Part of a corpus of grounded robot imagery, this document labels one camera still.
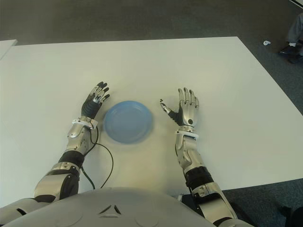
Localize dark shoe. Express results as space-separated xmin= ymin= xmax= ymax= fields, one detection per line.
xmin=287 ymin=55 xmax=303 ymax=64
xmin=279 ymin=44 xmax=300 ymax=56

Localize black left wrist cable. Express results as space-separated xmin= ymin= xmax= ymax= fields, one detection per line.
xmin=80 ymin=125 xmax=114 ymax=190

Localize blue plastic plate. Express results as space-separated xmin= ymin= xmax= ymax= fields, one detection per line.
xmin=103 ymin=100 xmax=156 ymax=144

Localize grey robot torso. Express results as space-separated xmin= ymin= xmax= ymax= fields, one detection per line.
xmin=0 ymin=186 xmax=258 ymax=227

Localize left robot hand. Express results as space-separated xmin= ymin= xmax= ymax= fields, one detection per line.
xmin=81 ymin=81 xmax=111 ymax=119

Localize person leg grey trousers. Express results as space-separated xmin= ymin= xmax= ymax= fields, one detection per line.
xmin=285 ymin=13 xmax=303 ymax=48

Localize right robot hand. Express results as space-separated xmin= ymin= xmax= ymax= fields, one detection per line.
xmin=159 ymin=87 xmax=200 ymax=127

